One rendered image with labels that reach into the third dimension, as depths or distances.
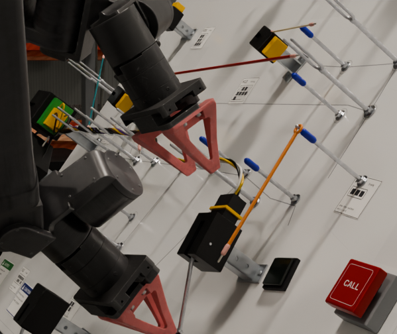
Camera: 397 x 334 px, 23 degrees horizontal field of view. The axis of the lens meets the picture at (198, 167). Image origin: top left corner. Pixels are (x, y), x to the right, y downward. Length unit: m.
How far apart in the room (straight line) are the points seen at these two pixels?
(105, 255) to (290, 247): 0.22
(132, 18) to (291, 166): 0.30
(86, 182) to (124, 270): 0.12
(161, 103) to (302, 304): 0.26
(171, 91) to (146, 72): 0.03
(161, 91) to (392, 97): 0.28
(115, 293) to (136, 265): 0.04
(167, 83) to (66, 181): 0.17
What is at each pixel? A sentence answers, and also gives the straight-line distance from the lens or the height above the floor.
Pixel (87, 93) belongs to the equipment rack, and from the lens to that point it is 2.60.
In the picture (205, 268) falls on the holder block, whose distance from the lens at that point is 1.10.
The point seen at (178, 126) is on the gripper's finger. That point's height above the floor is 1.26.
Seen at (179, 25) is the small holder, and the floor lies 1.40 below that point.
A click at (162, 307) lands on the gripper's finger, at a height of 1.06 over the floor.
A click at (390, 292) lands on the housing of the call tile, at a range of 0.92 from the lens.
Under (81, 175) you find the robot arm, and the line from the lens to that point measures 0.96.
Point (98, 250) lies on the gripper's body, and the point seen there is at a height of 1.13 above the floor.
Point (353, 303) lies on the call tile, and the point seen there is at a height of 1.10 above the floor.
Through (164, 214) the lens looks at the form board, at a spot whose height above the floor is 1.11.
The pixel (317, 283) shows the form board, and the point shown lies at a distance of 1.03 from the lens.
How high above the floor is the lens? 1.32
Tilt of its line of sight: 6 degrees down
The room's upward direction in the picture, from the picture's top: straight up
